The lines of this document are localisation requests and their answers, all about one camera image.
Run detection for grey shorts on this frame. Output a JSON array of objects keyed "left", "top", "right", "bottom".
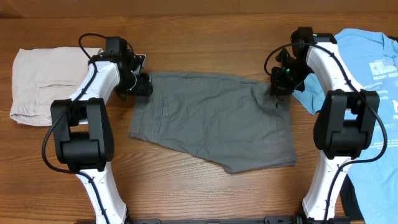
[{"left": 128, "top": 72, "right": 297, "bottom": 174}]

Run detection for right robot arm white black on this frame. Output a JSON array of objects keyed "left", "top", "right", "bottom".
[{"left": 265, "top": 27, "right": 382, "bottom": 223}]

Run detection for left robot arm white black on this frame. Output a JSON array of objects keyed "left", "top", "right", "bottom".
[{"left": 42, "top": 37, "right": 153, "bottom": 223}]

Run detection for light blue printed t-shirt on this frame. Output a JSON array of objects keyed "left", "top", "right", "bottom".
[{"left": 281, "top": 27, "right": 397, "bottom": 223}]

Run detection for folded beige shorts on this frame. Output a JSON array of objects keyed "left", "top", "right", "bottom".
[{"left": 10, "top": 47, "right": 102, "bottom": 126}]

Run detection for black garment under t-shirt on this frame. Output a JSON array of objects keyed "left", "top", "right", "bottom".
[{"left": 340, "top": 182, "right": 364, "bottom": 221}]

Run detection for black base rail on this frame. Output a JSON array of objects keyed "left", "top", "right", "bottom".
[{"left": 74, "top": 215, "right": 352, "bottom": 224}]

